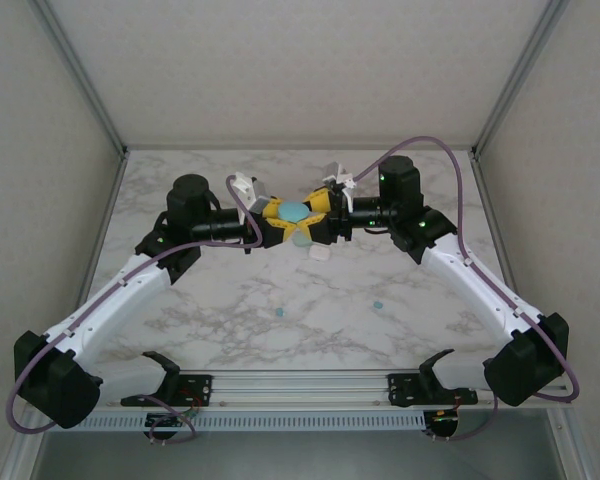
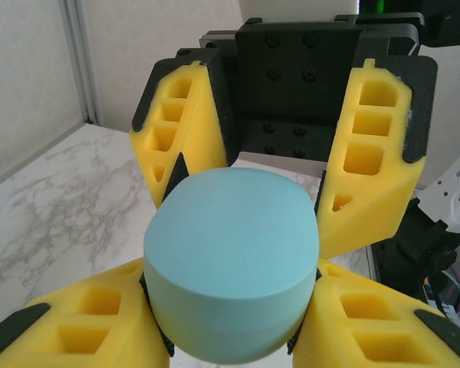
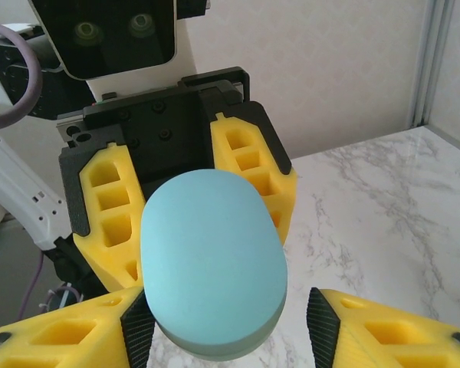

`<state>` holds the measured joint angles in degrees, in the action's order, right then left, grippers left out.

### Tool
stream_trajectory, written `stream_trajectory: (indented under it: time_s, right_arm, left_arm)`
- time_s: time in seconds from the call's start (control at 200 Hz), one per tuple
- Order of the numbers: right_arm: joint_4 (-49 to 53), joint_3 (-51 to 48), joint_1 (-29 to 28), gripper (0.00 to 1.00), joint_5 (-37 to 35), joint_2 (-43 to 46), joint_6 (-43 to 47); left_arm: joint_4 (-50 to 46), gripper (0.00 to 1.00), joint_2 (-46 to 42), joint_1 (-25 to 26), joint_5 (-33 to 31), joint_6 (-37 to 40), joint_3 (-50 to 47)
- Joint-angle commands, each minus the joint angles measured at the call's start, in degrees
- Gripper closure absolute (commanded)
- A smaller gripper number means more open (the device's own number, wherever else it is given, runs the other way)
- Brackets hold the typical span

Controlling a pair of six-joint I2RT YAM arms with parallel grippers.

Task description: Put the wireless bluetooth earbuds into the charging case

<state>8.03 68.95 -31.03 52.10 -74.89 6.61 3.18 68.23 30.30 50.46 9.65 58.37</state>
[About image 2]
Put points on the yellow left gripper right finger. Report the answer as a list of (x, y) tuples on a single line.
[(368, 326)]

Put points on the blue earbud charging case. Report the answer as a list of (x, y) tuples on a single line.
[(230, 249)]

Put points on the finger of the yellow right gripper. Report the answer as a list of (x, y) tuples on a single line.
[(372, 153), (172, 115)]

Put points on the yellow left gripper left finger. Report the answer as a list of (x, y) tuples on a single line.
[(80, 326)]

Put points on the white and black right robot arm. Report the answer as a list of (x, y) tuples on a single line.
[(452, 184)]

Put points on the aluminium corner post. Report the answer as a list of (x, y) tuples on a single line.
[(80, 57)]

